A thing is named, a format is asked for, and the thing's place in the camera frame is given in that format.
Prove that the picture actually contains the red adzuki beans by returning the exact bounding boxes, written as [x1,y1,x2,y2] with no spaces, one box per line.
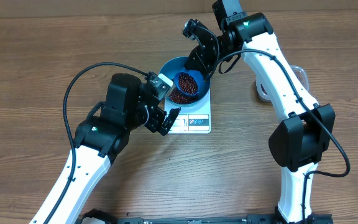
[260,84,268,95]

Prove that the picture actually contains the red beans in bowl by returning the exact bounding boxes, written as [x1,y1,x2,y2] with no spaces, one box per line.
[168,88,195,105]

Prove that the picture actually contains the white digital kitchen scale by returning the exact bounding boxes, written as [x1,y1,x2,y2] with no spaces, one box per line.
[164,90,211,134]

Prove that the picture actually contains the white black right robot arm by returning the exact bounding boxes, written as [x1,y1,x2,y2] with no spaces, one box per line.
[182,1,335,223]

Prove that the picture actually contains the clear plastic food container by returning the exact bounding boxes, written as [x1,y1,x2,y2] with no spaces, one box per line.
[255,65,310,103]

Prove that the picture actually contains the blue plastic scoop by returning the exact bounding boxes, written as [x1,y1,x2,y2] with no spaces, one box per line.
[173,68,204,97]

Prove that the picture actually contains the teal blue bowl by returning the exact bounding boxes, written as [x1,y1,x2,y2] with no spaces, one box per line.
[160,57,210,103]

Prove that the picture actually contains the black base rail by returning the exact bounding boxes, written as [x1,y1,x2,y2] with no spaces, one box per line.
[79,205,334,224]

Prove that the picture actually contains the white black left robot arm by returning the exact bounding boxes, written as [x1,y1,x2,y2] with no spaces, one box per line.
[31,72,180,223]

